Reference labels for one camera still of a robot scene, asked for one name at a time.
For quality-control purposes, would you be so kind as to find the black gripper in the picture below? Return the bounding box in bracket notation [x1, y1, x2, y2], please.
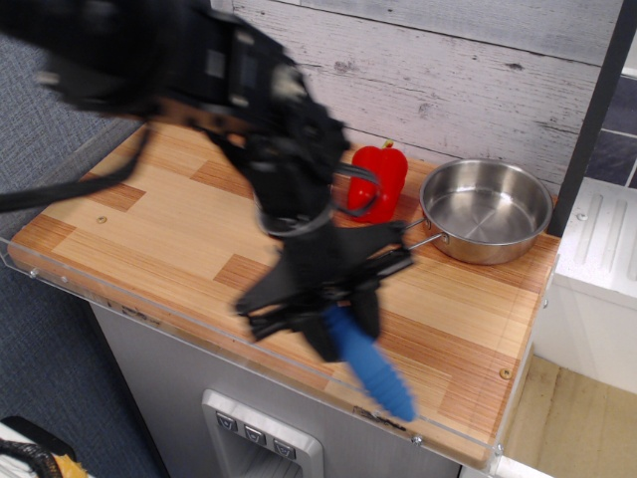
[235, 221, 412, 362]

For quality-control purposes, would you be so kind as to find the blue handled metal fork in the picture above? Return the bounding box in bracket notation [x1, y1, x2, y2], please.
[323, 306, 417, 422]

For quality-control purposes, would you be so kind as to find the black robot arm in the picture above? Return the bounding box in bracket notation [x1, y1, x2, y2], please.
[1, 1, 411, 365]

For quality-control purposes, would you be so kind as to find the silver dispenser button panel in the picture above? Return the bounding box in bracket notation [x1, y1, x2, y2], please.
[201, 389, 324, 477]

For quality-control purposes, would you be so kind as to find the red bell pepper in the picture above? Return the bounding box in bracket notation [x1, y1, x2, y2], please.
[347, 139, 408, 224]

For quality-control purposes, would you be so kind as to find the small steel pan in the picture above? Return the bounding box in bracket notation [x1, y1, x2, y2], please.
[407, 158, 553, 266]

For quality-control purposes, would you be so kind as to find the grey toy fridge cabinet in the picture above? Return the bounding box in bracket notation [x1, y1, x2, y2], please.
[94, 306, 461, 477]

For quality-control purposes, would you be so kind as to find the clear acrylic table guard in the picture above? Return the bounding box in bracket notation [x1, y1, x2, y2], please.
[1, 126, 558, 470]

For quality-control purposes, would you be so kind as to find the white toy sink unit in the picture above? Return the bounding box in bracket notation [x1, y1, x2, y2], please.
[532, 178, 636, 392]

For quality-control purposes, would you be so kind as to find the yellow object at corner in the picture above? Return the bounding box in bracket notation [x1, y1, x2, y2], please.
[53, 454, 91, 478]

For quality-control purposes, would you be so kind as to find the dark grey right post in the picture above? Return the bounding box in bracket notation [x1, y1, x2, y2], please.
[547, 0, 636, 238]

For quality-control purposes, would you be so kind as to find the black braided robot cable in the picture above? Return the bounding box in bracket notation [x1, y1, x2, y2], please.
[0, 123, 155, 215]

